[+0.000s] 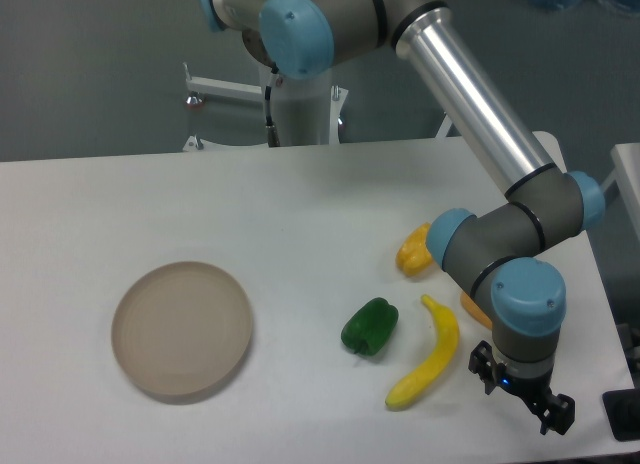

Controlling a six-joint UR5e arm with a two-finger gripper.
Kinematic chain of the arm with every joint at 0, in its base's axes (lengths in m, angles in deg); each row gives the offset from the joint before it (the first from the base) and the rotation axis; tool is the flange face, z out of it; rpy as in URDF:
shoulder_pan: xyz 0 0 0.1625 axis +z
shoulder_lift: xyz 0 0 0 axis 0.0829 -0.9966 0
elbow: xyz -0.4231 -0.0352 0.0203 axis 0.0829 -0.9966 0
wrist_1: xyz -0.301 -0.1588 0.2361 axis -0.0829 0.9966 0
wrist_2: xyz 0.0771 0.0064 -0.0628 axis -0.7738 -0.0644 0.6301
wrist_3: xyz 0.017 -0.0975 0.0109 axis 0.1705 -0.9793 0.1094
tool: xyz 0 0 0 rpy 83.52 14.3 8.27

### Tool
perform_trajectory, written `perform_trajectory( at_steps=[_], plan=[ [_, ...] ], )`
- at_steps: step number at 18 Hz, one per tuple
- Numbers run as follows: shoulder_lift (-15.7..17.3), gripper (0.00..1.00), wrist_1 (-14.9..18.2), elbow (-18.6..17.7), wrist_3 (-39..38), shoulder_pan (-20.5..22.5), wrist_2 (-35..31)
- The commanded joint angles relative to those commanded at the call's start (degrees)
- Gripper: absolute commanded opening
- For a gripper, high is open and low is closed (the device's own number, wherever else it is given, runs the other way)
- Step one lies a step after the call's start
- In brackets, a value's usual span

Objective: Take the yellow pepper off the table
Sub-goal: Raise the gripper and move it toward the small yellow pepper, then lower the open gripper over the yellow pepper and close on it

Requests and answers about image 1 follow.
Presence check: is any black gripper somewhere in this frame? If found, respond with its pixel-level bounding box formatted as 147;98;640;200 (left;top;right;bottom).
468;341;575;436

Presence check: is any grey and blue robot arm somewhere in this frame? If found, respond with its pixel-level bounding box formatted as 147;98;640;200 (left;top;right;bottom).
198;0;605;434

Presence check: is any green bell pepper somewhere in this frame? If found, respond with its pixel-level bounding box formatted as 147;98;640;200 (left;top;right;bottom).
341;297;399;357

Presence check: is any yellow bell pepper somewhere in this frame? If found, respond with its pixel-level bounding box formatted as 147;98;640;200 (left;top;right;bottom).
395;222;433;277

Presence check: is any orange vegetable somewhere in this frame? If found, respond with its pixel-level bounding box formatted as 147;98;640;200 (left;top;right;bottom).
460;292;493;330

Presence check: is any black device at right edge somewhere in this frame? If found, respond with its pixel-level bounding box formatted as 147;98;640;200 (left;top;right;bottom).
602;389;639;442

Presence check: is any yellow banana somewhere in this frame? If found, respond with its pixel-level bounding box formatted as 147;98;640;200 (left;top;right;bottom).
385;294;460;411

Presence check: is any beige round plate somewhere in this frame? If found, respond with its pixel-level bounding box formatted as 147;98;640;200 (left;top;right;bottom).
111;261;253;404

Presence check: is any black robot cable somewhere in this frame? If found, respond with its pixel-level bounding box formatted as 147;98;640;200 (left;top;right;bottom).
263;63;281;148

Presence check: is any white robot stand frame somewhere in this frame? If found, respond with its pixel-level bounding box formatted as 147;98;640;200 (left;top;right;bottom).
183;64;349;147

